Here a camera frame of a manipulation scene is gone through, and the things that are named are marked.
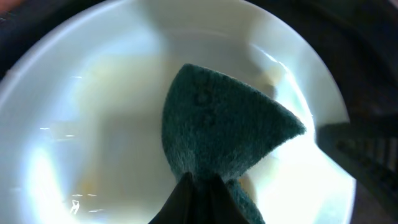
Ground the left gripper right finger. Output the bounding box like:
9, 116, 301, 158
198, 175, 249, 224

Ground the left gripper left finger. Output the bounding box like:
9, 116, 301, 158
149, 172, 196, 224

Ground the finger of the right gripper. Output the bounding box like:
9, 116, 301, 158
316, 122, 397, 220

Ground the green yellow scrub sponge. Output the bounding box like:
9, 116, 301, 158
161, 63, 306, 223

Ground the mint plate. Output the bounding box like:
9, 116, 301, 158
1, 1, 356, 223

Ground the black round serving tray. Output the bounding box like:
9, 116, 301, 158
1, 1, 397, 138

